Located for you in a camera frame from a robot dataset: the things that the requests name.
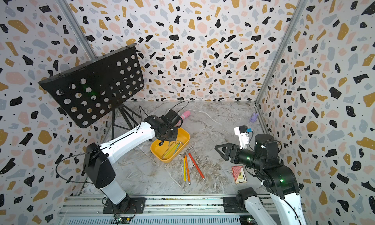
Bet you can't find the black perforated music stand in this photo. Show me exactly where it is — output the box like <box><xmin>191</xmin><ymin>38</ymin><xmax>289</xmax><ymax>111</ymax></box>
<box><xmin>39</xmin><ymin>43</ymin><xmax>145</xmax><ymax>130</ymax></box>

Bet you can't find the yellow plastic storage box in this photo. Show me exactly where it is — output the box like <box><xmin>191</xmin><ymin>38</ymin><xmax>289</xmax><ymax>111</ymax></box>
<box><xmin>150</xmin><ymin>127</ymin><xmax>190</xmax><ymax>163</ymax></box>

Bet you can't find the red hex key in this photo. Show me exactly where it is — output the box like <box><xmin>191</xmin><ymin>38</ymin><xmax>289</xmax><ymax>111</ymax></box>
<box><xmin>187</xmin><ymin>147</ymin><xmax>206</xmax><ymax>182</ymax></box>

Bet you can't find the red pink card box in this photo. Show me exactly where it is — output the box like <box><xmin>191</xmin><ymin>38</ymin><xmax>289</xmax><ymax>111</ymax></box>
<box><xmin>231</xmin><ymin>166</ymin><xmax>247</xmax><ymax>184</ymax></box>

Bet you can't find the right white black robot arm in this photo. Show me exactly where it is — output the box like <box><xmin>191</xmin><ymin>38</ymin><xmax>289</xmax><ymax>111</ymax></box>
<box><xmin>215</xmin><ymin>134</ymin><xmax>306</xmax><ymax>225</ymax></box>

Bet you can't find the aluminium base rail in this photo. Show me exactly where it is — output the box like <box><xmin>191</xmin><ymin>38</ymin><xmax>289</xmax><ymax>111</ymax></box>
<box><xmin>57</xmin><ymin>194</ymin><xmax>308</xmax><ymax>225</ymax></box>

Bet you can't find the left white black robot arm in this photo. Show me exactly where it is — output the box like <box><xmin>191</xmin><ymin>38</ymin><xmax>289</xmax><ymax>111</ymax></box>
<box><xmin>84</xmin><ymin>109</ymin><xmax>183</xmax><ymax>205</ymax></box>

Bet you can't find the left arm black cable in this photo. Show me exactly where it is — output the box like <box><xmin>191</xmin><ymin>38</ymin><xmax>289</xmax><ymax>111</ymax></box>
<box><xmin>55</xmin><ymin>100</ymin><xmax>190</xmax><ymax>185</ymax></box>

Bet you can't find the pink cylindrical flashlight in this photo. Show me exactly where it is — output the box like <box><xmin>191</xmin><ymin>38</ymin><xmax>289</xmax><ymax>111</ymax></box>
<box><xmin>176</xmin><ymin>110</ymin><xmax>191</xmax><ymax>126</ymax></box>

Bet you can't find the orange hex key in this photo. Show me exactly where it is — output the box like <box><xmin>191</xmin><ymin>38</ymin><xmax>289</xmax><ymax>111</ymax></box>
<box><xmin>184</xmin><ymin>155</ymin><xmax>191</xmax><ymax>186</ymax></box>

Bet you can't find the small purple toy figure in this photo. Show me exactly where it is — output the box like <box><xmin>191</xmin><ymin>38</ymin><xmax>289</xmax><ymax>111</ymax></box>
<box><xmin>250</xmin><ymin>113</ymin><xmax>259</xmax><ymax>123</ymax></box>

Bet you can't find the yellow hex key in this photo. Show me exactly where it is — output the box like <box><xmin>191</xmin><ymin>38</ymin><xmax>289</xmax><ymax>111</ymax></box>
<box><xmin>178</xmin><ymin>154</ymin><xmax>187</xmax><ymax>182</ymax></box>

